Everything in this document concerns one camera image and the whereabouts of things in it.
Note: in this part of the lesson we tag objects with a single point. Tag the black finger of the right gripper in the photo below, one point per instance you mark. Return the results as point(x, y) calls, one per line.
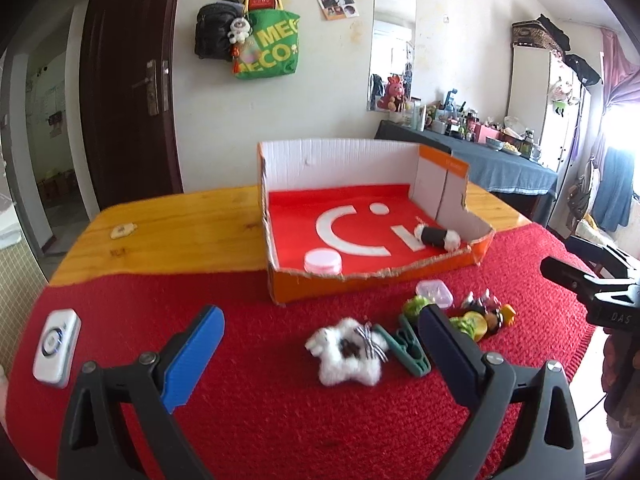
point(569, 277)
point(606, 257)

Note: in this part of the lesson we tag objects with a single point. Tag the left gripper dark blue right finger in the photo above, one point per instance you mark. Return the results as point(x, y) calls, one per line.
point(456, 356)

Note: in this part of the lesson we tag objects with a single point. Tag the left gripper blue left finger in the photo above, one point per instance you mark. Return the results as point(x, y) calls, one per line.
point(187, 355)

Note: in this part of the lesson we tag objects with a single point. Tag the yellow round lid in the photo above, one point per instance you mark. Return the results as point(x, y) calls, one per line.
point(477, 324)

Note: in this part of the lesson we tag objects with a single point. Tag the teal plastic clothes clip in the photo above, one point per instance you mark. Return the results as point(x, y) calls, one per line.
point(405, 346)

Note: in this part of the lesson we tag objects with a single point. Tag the dark small doll figurine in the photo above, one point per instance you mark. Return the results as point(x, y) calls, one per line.
point(480, 304)

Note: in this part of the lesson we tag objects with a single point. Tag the pink yellow doll figurine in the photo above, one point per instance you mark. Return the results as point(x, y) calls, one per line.
point(499, 315)

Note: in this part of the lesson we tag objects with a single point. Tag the green yarn ball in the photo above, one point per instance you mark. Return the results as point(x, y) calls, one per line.
point(464, 325)
point(413, 307)

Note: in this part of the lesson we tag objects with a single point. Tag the clear small plastic box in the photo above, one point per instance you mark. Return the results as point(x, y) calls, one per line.
point(436, 292)

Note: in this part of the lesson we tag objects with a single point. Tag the white fluffy plush toy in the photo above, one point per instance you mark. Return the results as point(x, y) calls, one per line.
point(348, 352)

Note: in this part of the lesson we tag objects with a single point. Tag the black white fuzzy roll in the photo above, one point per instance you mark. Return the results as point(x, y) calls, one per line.
point(448, 240)

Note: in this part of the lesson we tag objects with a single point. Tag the round white pink compact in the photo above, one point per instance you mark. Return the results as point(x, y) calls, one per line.
point(323, 261)

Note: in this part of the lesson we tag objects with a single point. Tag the red knitted table cloth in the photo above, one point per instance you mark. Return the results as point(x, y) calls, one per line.
point(259, 410)

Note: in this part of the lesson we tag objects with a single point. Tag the white rectangular device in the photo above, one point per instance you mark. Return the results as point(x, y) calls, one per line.
point(56, 347)

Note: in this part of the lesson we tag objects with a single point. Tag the blue covered side table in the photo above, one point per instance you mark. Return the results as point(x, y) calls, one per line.
point(524, 185)

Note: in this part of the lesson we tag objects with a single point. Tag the small white sticker on table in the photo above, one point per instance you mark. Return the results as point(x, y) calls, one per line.
point(122, 230)

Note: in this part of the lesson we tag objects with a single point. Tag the white wardrobe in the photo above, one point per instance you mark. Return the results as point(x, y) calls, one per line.
point(548, 107)

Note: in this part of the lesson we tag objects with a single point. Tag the orange cardboard box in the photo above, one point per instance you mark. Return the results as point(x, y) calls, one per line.
point(363, 198)

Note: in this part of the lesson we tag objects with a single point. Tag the pink plush rabbit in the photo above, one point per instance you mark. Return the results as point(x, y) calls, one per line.
point(394, 96)

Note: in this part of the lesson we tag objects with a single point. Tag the green tote bag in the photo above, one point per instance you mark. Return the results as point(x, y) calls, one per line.
point(272, 49)

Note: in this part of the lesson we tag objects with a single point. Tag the black backpack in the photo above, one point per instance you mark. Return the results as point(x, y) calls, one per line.
point(212, 27)

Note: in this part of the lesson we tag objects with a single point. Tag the dark brown door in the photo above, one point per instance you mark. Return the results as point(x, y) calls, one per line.
point(125, 99)

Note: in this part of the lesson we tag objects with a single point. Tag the wall mirror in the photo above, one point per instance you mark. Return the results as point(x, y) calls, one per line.
point(392, 47)

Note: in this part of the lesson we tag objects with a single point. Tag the white plush keychain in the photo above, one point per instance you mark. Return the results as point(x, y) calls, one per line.
point(239, 30)

